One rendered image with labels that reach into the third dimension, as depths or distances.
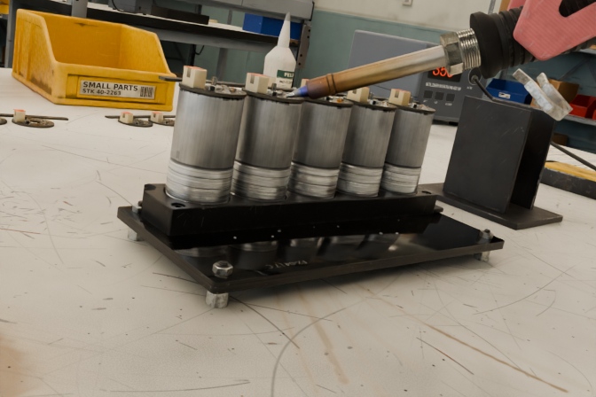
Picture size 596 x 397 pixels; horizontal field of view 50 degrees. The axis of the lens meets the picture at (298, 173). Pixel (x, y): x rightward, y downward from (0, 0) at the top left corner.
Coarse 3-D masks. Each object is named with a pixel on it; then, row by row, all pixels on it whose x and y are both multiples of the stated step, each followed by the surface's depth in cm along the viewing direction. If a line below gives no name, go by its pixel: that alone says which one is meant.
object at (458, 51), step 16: (464, 32) 23; (432, 48) 24; (448, 48) 23; (464, 48) 23; (368, 64) 24; (384, 64) 24; (400, 64) 24; (416, 64) 24; (432, 64) 24; (448, 64) 23; (464, 64) 23; (480, 64) 23; (320, 80) 24; (336, 80) 24; (352, 80) 24; (368, 80) 24; (384, 80) 24; (320, 96) 24
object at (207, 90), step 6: (180, 84) 23; (216, 84) 25; (192, 90) 22; (198, 90) 22; (204, 90) 22; (210, 90) 23; (216, 90) 23; (222, 90) 23; (234, 90) 23; (240, 90) 24; (216, 96) 22; (222, 96) 22; (228, 96) 23; (234, 96) 23; (240, 96) 23; (246, 96) 24
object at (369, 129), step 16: (352, 112) 28; (368, 112) 28; (384, 112) 28; (352, 128) 28; (368, 128) 28; (384, 128) 28; (352, 144) 28; (368, 144) 28; (384, 144) 29; (352, 160) 29; (368, 160) 28; (384, 160) 29; (352, 176) 29; (368, 176) 29; (352, 192) 29; (368, 192) 29
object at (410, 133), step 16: (400, 112) 30; (416, 112) 30; (400, 128) 30; (416, 128) 30; (400, 144) 30; (416, 144) 30; (400, 160) 30; (416, 160) 30; (384, 176) 31; (400, 176) 30; (416, 176) 31; (400, 192) 31
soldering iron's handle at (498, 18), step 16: (576, 0) 22; (592, 0) 22; (480, 16) 23; (496, 16) 23; (512, 16) 23; (480, 32) 23; (496, 32) 23; (512, 32) 22; (480, 48) 23; (496, 48) 22; (512, 48) 23; (576, 48) 23; (496, 64) 23; (512, 64) 23
